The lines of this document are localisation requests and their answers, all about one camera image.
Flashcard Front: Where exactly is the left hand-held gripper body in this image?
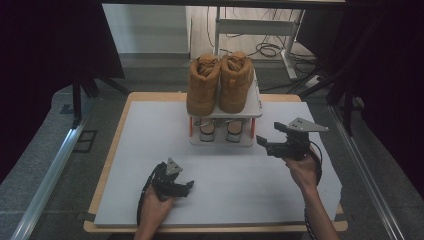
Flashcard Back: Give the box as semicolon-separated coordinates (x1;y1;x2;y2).
151;157;192;203

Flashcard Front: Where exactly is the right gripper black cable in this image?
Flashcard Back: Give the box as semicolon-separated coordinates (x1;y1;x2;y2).
302;139;324;240

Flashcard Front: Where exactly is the white two-tier shoe rack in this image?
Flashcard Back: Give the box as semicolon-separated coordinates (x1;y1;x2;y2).
187;68;264;148

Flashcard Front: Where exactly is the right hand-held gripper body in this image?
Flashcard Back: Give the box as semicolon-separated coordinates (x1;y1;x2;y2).
265;117;330;162

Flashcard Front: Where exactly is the aluminium frame rail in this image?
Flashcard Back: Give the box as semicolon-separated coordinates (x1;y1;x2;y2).
329;103;406;240
11;99;96;240

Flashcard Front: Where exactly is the black frame bar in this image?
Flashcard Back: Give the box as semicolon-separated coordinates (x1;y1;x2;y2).
101;0;348;10

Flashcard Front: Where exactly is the person's left hand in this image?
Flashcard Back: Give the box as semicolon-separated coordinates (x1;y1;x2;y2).
137;185;176;234

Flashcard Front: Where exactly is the silver strap heeled sandal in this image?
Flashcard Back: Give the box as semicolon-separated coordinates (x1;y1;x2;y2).
218;118;244;144
193;118;217;143

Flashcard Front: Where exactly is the black hanging cable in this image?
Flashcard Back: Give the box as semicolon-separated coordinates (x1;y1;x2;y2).
205;6;258;58

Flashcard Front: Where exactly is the white table mat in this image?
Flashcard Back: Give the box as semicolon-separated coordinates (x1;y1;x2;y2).
93;100;344;228

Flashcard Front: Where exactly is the person's right hand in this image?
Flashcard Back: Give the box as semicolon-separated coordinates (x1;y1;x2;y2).
283;153;320;198

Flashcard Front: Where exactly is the white desk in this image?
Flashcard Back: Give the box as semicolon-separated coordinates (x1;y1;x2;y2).
212;6;306;80

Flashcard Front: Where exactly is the black tripod stand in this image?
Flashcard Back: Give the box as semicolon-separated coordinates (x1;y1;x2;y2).
297;16;384;136
70;66;130;129

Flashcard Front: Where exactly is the tan suede boot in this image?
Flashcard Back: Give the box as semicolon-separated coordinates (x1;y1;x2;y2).
185;53;222;118
218;50;255;115

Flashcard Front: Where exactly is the white power strip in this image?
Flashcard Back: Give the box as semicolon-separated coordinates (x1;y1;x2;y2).
304;74;323;89

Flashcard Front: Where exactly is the coiled black floor cable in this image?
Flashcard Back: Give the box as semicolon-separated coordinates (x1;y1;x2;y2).
254;41;285;59

